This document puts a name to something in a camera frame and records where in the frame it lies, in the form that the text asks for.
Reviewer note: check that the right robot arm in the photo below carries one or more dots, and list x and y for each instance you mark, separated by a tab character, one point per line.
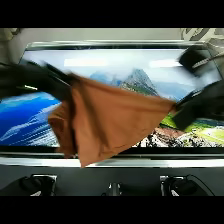
203	105

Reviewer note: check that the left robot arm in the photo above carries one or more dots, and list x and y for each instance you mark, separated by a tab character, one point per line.
31	78

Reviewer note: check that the black garment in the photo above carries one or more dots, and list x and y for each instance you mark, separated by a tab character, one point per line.
195	60

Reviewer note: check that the brown T-shirt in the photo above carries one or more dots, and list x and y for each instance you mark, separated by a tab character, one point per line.
113	116

